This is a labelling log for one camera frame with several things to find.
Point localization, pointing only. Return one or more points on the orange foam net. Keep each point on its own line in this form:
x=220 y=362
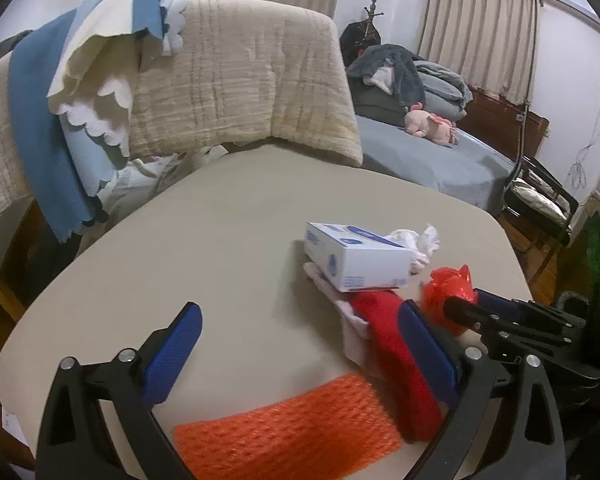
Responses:
x=280 y=435

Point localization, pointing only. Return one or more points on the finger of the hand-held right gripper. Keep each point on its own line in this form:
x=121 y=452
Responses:
x=465 y=314
x=497 y=302

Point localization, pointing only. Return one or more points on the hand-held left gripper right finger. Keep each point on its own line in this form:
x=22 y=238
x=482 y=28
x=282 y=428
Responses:
x=427 y=355

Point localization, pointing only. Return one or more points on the grey fluffy blanket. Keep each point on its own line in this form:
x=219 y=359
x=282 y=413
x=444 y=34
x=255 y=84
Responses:
x=400 y=67

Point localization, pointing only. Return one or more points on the black metal chair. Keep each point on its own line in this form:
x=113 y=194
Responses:
x=560 y=230

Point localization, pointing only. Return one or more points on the red knitted sock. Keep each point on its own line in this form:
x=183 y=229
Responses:
x=400 y=360

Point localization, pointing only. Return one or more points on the narrow beige curtain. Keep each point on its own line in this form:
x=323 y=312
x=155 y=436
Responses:
x=480 y=40

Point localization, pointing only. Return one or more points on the silver seat cushion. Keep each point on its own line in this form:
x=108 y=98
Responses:
x=537 y=200

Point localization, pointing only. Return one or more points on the red plastic bag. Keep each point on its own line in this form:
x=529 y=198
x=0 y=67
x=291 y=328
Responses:
x=445 y=282

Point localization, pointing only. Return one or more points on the light grey cloth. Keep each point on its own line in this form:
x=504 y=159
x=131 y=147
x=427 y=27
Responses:
x=140 y=180

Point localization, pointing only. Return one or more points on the beige quilt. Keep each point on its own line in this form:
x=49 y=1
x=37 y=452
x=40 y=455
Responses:
x=240 y=70

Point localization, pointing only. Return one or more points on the small white cardboard box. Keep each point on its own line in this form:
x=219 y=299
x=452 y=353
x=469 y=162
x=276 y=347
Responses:
x=360 y=260

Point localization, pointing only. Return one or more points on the thin metal stand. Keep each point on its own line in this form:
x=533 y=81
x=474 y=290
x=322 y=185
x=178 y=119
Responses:
x=522 y=130

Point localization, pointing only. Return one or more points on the wooden chair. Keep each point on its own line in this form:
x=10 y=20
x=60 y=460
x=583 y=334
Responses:
x=5 y=270

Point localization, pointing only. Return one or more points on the dark wooden headboard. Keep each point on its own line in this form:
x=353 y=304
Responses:
x=500 y=115

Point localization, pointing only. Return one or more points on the pink plush toy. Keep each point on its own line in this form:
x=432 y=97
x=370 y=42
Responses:
x=430 y=125

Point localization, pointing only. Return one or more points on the clear white plastic bag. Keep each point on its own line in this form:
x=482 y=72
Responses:
x=422 y=242

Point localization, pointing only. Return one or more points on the wooden coat rack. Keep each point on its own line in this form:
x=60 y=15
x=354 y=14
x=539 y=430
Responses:
x=373 y=12

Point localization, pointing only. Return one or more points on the folded grey duvets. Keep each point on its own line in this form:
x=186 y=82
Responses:
x=445 y=90

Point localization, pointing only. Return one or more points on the blue cream scalloped blanket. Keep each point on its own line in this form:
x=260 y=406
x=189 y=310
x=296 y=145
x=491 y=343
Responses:
x=35 y=125

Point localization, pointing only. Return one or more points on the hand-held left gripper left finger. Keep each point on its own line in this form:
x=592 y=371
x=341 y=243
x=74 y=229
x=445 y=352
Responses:
x=172 y=355

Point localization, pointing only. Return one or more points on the bed with grey sheet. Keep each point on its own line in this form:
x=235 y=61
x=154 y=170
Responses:
x=430 y=165

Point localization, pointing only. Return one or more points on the dark cloth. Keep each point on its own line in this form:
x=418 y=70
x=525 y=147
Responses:
x=0 y=50

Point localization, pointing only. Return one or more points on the pink cloth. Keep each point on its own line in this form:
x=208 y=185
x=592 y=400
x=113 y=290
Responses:
x=352 y=340

